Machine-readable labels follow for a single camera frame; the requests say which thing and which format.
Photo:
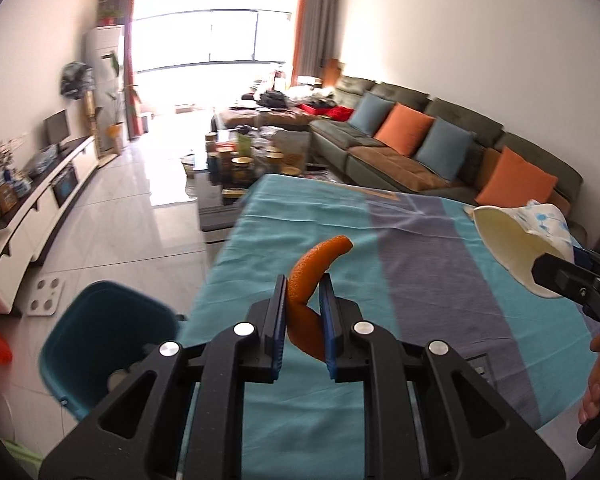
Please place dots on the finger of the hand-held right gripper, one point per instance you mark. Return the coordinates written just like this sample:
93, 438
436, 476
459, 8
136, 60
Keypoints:
582, 255
555, 275

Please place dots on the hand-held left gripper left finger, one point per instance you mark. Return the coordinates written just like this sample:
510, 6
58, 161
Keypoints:
279, 325

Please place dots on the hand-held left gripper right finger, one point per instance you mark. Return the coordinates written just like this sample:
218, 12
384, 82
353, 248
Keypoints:
330, 335

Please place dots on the orange peel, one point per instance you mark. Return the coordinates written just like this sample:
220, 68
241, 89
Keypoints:
305, 280

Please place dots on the white floral paper bowl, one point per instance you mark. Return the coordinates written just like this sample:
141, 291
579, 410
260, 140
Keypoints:
510, 240

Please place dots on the teal plastic trash bin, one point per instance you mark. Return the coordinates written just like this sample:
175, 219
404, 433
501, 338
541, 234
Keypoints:
95, 330

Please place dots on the person's right hand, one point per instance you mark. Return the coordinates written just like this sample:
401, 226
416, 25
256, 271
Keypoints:
597, 390

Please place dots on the teal grey tablecloth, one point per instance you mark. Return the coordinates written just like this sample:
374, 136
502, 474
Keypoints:
380, 260

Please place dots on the orange cushion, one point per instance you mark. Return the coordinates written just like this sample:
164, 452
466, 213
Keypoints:
517, 180
402, 130

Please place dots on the glass coffee table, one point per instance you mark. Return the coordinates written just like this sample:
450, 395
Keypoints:
215, 210

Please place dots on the blue cushion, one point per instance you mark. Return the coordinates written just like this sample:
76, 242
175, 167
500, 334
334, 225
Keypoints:
445, 150
370, 112

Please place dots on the group of jars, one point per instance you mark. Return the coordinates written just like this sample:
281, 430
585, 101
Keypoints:
235, 160

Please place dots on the green sofa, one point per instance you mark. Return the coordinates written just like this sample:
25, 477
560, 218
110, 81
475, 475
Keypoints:
360, 155

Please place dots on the wicker basket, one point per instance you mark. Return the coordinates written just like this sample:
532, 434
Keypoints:
188, 166

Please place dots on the chaise with clothes pile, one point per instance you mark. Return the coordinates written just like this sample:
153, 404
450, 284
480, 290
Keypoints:
270, 112

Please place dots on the white bathroom scale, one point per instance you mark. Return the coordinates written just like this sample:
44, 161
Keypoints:
45, 296

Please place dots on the tall plant in yellow pot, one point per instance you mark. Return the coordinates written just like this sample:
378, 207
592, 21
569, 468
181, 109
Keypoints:
115, 132

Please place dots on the white black television cabinet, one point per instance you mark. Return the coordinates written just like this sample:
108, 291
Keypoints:
35, 210

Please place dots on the gold decorative stand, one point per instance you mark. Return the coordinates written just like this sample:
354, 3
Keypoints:
92, 125

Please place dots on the clear plastic bag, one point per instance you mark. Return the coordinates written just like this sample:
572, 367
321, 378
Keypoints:
46, 155

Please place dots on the orange grey curtain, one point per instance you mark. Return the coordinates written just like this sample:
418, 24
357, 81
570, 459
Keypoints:
130, 60
312, 35

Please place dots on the blue white bowl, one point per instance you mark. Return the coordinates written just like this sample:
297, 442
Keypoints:
22, 184

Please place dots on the large window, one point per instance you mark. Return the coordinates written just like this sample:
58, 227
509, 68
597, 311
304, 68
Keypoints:
210, 40

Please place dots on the black monitor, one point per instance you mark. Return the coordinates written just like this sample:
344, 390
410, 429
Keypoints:
57, 127

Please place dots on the white standing air conditioner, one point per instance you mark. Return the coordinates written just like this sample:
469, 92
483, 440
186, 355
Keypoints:
102, 85

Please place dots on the plant in blue vase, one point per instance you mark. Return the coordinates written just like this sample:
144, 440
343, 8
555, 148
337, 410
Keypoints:
7, 170

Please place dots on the cloth-covered standing fan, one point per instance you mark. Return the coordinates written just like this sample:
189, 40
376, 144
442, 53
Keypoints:
76, 80

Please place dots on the small red-potted plant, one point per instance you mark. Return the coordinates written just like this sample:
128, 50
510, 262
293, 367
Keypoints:
110, 12

